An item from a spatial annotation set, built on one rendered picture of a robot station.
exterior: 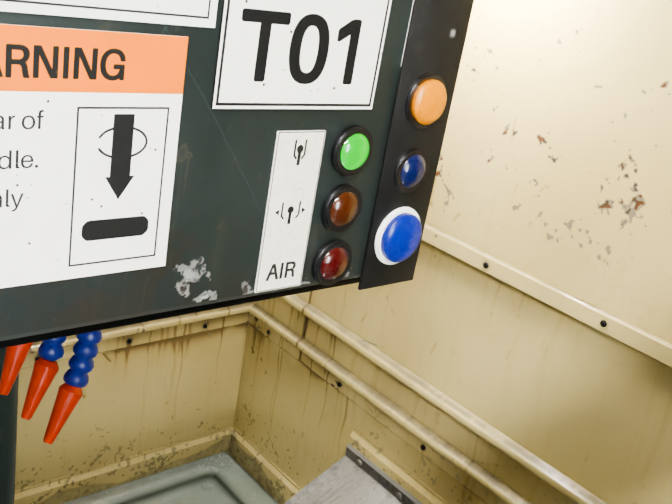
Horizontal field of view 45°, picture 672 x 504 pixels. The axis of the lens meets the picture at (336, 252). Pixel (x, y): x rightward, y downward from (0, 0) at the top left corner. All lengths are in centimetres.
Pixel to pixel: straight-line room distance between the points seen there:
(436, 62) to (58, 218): 22
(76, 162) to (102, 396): 145
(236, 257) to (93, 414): 140
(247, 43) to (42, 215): 12
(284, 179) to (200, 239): 5
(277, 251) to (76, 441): 142
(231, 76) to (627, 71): 88
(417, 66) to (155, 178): 16
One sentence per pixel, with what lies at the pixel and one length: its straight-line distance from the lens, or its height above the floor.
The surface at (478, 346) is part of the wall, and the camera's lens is 140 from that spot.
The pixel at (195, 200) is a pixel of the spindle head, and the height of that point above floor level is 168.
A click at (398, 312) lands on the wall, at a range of 151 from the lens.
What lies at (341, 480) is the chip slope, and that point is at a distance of 167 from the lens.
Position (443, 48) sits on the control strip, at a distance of 46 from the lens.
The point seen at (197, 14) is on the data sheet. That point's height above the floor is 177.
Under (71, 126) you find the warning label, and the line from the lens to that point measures 35.
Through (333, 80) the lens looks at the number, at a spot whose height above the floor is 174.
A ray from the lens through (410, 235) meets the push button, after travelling 48.
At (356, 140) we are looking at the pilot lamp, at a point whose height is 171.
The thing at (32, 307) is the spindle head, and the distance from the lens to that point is 37.
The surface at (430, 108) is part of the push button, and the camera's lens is 46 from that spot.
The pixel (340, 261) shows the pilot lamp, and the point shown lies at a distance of 45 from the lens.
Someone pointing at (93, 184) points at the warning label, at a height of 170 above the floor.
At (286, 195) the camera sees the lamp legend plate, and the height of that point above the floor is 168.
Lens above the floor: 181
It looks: 21 degrees down
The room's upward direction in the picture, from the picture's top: 10 degrees clockwise
